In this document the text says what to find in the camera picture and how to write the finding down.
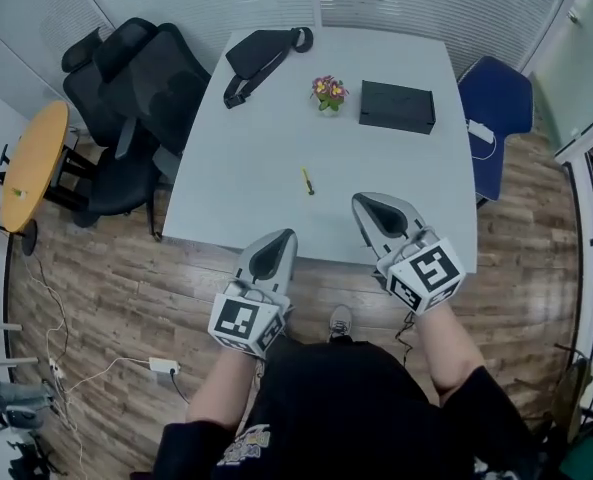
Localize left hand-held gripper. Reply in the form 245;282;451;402
206;228;299;360

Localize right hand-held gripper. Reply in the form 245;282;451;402
351;191;467;315

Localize person's left forearm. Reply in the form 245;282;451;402
184;345;263;432

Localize person's right forearm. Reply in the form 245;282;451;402
413;307;488;410

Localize light grey table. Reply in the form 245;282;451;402
161;26;479;275

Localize person's grey shoe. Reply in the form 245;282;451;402
327;304;355;345

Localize black rectangular box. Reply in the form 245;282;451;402
358;79;437;137

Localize white power adapter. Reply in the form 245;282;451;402
465;118;495;145

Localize small potted pink flowers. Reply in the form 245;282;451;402
309;74;351;118

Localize blue chair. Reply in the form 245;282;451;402
456;55;535;210

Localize white power strip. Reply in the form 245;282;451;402
147;356;183;376

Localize person's black printed shirt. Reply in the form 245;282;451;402
157;340;548;480

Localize black sling bag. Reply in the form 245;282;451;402
222;26;315;110

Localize black mesh office chair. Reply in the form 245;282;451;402
70;16;212;242
61;26;127;149

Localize round orange wooden table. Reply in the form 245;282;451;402
0;99;71;235

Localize white floor cable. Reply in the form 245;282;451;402
23;252;152;474

